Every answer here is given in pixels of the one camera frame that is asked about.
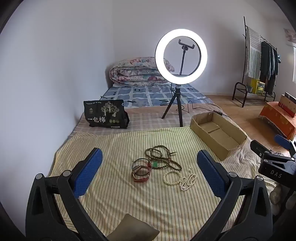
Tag black coat rack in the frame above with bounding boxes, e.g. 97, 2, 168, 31
232, 16, 278, 107

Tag white ring light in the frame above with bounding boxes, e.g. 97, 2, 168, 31
155, 29, 208, 84

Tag black phone holder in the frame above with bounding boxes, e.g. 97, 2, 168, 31
178, 39, 194, 76

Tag blue checked bedsheet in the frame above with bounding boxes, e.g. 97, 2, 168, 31
102, 83, 213, 109

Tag orange cloth covered box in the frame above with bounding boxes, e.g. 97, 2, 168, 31
259, 101, 296, 140

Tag striped towel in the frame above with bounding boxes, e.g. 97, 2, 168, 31
245, 27, 263, 79

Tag cardboard box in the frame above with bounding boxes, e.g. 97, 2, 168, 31
190, 112, 248, 161

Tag dark hanging clothes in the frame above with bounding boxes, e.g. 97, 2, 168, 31
259, 41, 280, 93

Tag black tripod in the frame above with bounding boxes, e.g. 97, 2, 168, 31
161, 86, 184, 127

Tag folded floral quilt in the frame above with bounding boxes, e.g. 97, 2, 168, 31
109, 56, 175, 88

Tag black cable with controller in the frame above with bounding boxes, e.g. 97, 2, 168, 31
171, 83, 230, 117

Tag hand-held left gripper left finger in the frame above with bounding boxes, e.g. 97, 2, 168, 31
25, 148, 109, 241

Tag yellow crate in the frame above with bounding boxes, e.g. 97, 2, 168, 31
251, 79, 265, 94

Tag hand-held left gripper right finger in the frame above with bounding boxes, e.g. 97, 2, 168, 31
196, 149, 274, 241

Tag cream bead bracelet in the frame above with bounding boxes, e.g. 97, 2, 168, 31
163, 171, 181, 186

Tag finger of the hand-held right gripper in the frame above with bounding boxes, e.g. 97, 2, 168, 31
250, 140, 273, 160
274, 134, 296, 158

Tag yellow striped cloth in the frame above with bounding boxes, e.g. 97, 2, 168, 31
47, 127, 278, 241

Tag khaki cushion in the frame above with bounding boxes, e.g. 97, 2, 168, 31
105, 213, 160, 241

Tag thin dark bangle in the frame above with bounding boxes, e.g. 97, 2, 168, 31
132, 158, 152, 172

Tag brown bead necklace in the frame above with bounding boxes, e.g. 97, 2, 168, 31
145, 145, 183, 171

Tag white pearl necklace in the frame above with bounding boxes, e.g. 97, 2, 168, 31
179, 174, 198, 192

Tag brown cardboard carton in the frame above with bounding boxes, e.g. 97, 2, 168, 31
279, 92, 296, 117

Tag black printed bag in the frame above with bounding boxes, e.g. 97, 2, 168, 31
83, 100, 130, 129

